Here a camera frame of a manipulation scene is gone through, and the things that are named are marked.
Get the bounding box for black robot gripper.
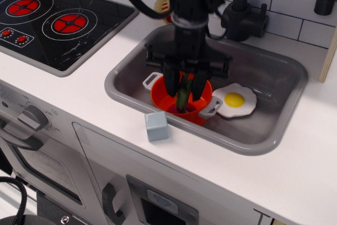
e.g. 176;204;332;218
145;20;232;101

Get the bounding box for purple toy beet green leaves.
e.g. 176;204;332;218
175;72;193;113

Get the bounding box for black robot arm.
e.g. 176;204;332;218
129;0;231;100

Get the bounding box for toy fried egg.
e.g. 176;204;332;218
213;83;257;118

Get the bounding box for grey wooden cube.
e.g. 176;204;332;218
145;111;169;142

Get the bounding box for toy cherry pie slice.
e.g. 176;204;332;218
154;0;172;25

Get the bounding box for black toy faucet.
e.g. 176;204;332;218
221;0;335;42

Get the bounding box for grey dishwasher control panel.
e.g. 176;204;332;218
126;175;199;225

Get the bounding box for black toy stovetop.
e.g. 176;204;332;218
1;0;138;77

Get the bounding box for grey oven knob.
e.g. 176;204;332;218
17;105;48;131

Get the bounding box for toy oven door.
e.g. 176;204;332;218
1;133;86;211

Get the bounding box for orange toy pot grey handles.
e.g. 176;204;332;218
143;72;223;125

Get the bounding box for grey cabinet door handle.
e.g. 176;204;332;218
102;183;125;225

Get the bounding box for grey oven door handle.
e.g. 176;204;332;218
1;120;43;151

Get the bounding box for black braided cable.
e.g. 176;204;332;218
0;176;28;220

